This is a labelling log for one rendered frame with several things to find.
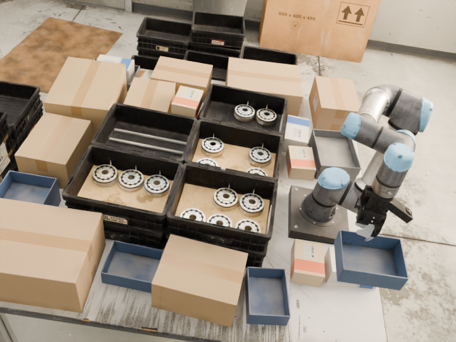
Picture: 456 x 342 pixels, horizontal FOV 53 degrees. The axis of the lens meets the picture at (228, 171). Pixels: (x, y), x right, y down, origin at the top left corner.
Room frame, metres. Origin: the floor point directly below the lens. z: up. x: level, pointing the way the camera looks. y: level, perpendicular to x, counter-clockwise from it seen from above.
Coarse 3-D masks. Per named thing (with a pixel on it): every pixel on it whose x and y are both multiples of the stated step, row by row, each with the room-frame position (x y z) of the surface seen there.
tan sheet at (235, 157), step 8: (200, 144) 1.60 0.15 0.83; (224, 144) 1.62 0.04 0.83; (200, 152) 1.54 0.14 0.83; (224, 152) 1.57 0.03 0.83; (232, 152) 1.58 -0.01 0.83; (240, 152) 1.59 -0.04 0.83; (248, 152) 1.59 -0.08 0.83; (192, 160) 1.48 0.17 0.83; (216, 160) 1.51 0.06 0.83; (224, 160) 1.51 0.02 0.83; (232, 160) 1.52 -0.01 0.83; (240, 160) 1.53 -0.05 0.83; (272, 160) 1.57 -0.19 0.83; (232, 168) 1.47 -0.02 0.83; (240, 168) 1.48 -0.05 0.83; (248, 168) 1.49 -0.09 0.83; (264, 168) 1.50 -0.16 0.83; (272, 168) 1.51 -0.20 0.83; (272, 176) 1.46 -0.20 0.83
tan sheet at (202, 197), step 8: (184, 192) 1.28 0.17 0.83; (192, 192) 1.29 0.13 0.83; (200, 192) 1.30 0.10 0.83; (208, 192) 1.30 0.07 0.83; (184, 200) 1.24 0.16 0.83; (192, 200) 1.25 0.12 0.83; (200, 200) 1.25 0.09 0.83; (208, 200) 1.26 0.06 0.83; (264, 200) 1.31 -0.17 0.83; (184, 208) 1.20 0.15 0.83; (200, 208) 1.21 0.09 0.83; (208, 208) 1.22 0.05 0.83; (216, 208) 1.22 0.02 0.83; (264, 208) 1.27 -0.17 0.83; (208, 216) 1.17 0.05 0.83; (232, 216) 1.19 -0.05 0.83; (240, 216) 1.20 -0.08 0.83; (248, 216) 1.21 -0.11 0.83; (256, 216) 1.22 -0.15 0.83; (264, 216) 1.22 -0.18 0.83; (264, 224) 1.18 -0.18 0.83; (264, 232) 1.14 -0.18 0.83
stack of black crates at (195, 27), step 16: (208, 16) 3.36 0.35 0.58; (224, 16) 3.37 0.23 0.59; (240, 16) 3.39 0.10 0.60; (192, 32) 3.07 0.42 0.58; (208, 32) 3.08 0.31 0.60; (224, 32) 3.10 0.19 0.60; (240, 32) 3.34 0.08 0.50; (192, 48) 3.09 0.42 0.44; (208, 48) 3.08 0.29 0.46; (224, 48) 3.08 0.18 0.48; (240, 48) 3.12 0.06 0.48
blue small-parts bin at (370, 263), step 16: (336, 240) 0.95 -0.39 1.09; (352, 240) 0.96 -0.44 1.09; (384, 240) 0.96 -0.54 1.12; (400, 240) 0.96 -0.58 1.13; (336, 256) 0.90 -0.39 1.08; (352, 256) 0.91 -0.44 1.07; (368, 256) 0.92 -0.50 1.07; (384, 256) 0.93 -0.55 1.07; (400, 256) 0.91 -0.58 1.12; (352, 272) 0.81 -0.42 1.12; (368, 272) 0.82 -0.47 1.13; (384, 272) 0.87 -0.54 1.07; (400, 272) 0.86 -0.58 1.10; (400, 288) 0.82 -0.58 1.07
